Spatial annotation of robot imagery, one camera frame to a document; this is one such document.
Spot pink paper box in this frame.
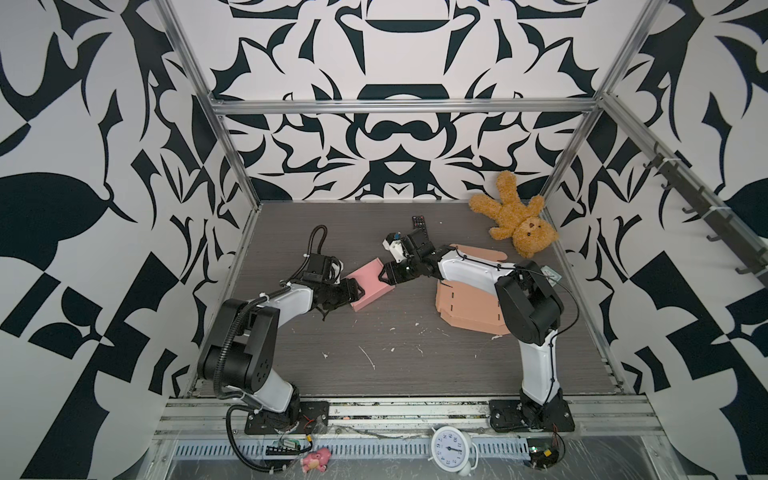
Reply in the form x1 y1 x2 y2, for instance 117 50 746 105
347 258 395 313

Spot peach paper box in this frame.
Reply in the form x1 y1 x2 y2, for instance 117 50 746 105
435 281 510 336

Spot black tv remote control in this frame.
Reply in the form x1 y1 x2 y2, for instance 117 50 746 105
412 216 428 235

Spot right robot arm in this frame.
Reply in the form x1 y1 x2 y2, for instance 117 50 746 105
379 229 575 432

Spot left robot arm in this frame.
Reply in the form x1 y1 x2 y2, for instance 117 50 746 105
197 225 365 430

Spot brown teddy bear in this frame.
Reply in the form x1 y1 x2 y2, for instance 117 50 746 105
469 171 558 259

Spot small green alarm clock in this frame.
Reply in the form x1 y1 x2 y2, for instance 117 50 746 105
541 266 562 282

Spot green circuit board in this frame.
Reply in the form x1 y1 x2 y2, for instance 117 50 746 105
264 437 314 456

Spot small pink toy figure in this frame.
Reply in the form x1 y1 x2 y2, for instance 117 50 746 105
301 447 332 473

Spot white round table clock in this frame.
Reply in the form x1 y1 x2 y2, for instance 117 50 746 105
429 426 479 477

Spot black electronics module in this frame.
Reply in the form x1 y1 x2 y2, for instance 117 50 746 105
524 435 566 470

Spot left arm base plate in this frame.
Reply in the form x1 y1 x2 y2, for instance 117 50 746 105
244 400 330 435

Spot black corrugated cable conduit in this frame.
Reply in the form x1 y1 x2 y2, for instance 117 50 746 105
224 403 283 475

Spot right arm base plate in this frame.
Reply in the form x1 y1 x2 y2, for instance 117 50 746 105
488 396 576 433

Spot black wall hook rack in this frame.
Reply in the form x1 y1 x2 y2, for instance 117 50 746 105
644 141 767 288

